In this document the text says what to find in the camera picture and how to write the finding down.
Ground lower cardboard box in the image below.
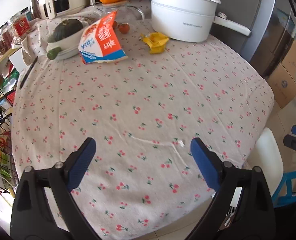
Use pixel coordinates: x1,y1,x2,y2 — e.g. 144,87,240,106
267,63,296,108

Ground green lime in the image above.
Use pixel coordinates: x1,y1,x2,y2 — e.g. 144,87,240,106
47,47,62,60

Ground white plastic trash bin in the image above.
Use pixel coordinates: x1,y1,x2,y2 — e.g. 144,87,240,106
243,127,284,207

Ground cherry print tablecloth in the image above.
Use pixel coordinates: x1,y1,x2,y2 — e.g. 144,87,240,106
11,0,276,240

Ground white bowl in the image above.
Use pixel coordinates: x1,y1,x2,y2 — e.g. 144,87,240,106
46,20,89,60

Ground blue plastic stool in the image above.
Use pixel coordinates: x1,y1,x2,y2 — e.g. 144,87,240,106
271,171,296,207

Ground yellow crumpled wrapper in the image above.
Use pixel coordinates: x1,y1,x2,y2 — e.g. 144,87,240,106
140,32,169,54

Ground white electric cooking pot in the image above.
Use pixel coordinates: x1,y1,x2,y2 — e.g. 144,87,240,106
151,0,251,43

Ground red labelled jar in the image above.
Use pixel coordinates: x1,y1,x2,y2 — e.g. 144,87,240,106
11,14,30,40

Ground black pen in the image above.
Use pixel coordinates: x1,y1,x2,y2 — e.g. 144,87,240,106
19,57,38,89

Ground grey refrigerator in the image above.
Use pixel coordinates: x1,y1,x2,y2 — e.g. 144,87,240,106
210,0,296,77

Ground orange white flour bag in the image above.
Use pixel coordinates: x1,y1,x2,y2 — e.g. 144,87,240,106
78,11,127,64

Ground small red tomatoes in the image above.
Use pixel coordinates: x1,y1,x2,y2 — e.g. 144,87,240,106
113,21,130,34

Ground wire storage rack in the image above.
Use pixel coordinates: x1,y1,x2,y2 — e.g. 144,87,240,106
0,49,18,197

